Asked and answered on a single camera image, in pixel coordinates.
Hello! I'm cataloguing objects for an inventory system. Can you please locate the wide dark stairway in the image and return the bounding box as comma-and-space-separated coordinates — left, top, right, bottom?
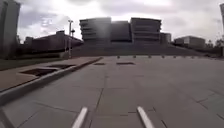
70, 42, 208, 58

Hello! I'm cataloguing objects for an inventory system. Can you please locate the grey paved plaza ground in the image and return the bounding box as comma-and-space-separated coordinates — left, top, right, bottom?
0, 55, 224, 128

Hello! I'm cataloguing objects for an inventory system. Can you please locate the large dark tiered building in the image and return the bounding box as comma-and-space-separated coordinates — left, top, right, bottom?
79, 16, 172, 46

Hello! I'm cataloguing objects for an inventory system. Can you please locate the lamp pole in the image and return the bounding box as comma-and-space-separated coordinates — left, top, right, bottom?
67, 19, 76, 60

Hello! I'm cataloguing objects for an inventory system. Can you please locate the row of bollards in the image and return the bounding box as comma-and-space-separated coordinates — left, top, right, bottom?
115, 54, 203, 60

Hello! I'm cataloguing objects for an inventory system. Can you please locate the low dark building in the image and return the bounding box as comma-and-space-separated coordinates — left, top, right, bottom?
23, 30, 84, 54

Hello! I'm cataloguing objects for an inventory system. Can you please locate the robot's own part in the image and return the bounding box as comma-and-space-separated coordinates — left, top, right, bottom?
71, 106, 89, 128
136, 106, 155, 128

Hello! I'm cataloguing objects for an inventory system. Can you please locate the grey concrete kerb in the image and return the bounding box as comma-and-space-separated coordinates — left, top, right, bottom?
0, 56, 103, 107

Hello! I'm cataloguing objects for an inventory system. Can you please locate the low pale building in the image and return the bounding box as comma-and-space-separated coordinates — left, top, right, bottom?
173, 35, 207, 50

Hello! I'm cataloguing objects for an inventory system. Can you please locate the raised paved terrace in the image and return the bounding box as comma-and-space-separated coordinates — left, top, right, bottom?
0, 56, 101, 92

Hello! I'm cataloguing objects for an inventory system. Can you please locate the tall grey building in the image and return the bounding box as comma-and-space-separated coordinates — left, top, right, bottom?
0, 0, 22, 60

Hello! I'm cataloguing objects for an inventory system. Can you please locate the pale building edge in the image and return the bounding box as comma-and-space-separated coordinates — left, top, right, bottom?
219, 2, 224, 57

